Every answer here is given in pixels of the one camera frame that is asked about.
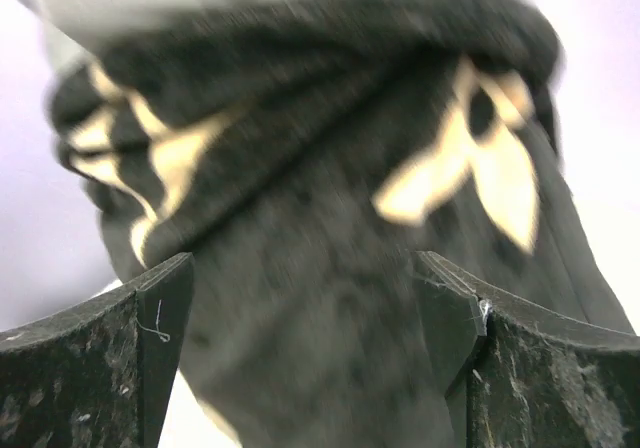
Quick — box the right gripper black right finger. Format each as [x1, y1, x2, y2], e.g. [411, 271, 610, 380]
[413, 252, 639, 447]

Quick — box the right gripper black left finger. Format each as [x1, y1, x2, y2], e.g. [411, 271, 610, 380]
[1, 253, 193, 448]

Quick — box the black pillowcase with cream flowers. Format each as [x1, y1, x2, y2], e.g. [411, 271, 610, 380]
[50, 0, 633, 447]

